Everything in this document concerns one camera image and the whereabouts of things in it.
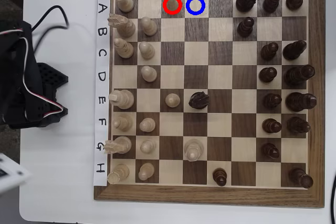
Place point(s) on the dark wooden bishop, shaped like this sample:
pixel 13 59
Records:
pixel 294 50
pixel 298 125

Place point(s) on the light wooden king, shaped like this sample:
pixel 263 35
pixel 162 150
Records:
pixel 122 98

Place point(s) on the dark wooden king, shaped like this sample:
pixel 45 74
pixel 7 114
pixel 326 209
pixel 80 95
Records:
pixel 300 102

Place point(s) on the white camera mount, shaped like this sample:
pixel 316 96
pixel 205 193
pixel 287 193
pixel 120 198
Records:
pixel 13 179

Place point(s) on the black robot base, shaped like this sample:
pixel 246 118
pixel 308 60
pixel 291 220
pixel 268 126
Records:
pixel 52 77

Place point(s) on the black and orange robot arm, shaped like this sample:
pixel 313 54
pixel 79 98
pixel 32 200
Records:
pixel 13 77

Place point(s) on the wooden chessboard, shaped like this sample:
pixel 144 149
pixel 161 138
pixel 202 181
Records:
pixel 220 53

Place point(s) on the dark wooden queen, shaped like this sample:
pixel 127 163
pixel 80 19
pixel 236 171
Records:
pixel 299 75

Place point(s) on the light wooden bishop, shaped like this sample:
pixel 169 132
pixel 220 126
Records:
pixel 123 48
pixel 122 123

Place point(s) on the white letter label strip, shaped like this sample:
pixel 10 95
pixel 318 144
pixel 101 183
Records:
pixel 102 64

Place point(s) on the light wooden rook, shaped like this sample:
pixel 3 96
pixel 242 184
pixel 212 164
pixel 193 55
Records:
pixel 124 1
pixel 118 173

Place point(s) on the light wooden queen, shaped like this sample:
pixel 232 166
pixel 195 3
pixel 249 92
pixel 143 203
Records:
pixel 193 149

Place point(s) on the light wooden pawn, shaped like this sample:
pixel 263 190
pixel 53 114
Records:
pixel 147 146
pixel 172 100
pixel 148 73
pixel 146 171
pixel 148 26
pixel 146 50
pixel 147 125
pixel 172 4

